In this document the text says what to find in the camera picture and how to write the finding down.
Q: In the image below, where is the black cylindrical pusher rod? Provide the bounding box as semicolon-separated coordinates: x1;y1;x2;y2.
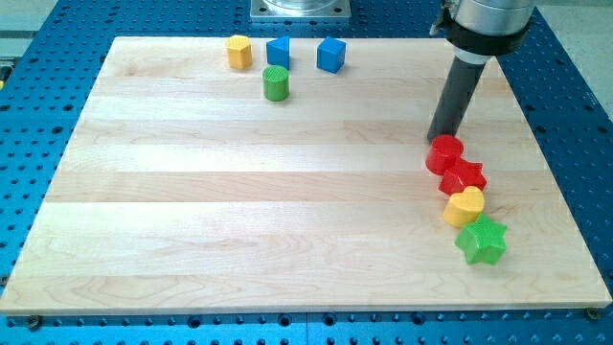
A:
426;57;485;142

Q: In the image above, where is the red cylinder block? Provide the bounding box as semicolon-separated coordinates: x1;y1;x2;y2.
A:
425;134;464;175

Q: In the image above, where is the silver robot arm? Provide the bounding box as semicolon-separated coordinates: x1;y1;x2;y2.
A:
426;0;536;141

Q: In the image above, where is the red star block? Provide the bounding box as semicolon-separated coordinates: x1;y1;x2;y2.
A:
438;158;488;196

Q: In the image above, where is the yellow heart block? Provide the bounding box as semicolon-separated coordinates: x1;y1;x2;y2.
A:
443;186;486;228

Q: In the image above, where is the blue cube block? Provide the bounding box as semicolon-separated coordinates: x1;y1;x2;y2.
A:
316;36;347;74

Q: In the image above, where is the green star block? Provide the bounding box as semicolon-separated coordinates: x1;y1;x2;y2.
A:
454;214;508;265

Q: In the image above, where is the blue triangle block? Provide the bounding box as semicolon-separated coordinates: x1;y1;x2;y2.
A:
265;36;290;70

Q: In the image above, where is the green cylinder block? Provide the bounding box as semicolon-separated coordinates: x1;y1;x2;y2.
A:
262;65;289;102

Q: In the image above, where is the yellow hexagon block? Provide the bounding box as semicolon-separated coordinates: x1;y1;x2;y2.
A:
226;34;253;69

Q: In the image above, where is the light wooden board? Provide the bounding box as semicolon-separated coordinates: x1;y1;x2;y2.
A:
1;36;611;315

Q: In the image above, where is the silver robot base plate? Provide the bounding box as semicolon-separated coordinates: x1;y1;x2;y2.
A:
250;0;352;19

